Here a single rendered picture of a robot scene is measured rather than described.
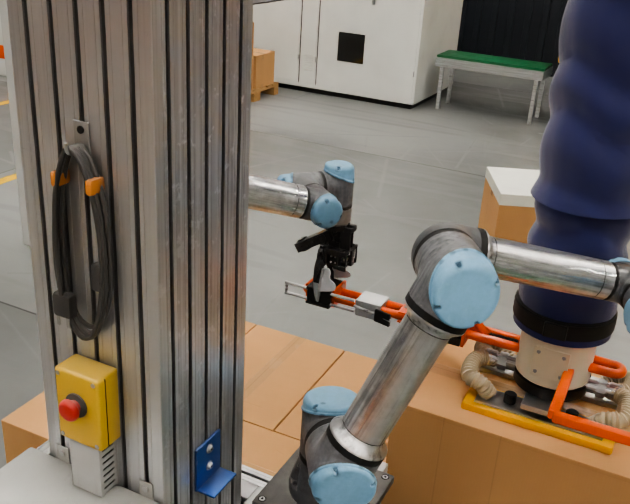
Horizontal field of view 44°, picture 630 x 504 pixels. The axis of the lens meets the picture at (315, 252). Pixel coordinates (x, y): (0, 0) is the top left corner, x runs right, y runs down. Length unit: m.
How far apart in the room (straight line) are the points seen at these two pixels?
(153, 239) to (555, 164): 0.89
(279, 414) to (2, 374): 1.75
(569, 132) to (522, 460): 0.73
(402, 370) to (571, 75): 0.68
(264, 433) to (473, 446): 0.97
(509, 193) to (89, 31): 2.72
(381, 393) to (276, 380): 1.57
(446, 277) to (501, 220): 2.39
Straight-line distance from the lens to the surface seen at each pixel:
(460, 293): 1.26
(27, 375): 4.06
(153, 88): 1.06
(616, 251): 1.75
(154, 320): 1.18
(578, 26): 1.63
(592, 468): 1.83
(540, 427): 1.87
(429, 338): 1.32
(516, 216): 3.64
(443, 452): 1.92
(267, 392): 2.85
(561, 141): 1.66
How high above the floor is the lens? 2.14
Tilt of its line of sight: 24 degrees down
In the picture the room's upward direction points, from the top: 4 degrees clockwise
